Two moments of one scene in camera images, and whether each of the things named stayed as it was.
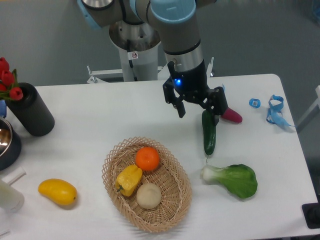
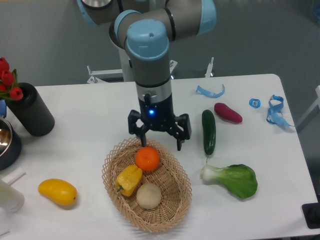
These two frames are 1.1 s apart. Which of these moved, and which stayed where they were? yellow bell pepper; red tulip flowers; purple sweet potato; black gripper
Moved: black gripper
Stayed: yellow bell pepper; red tulip flowers; purple sweet potato
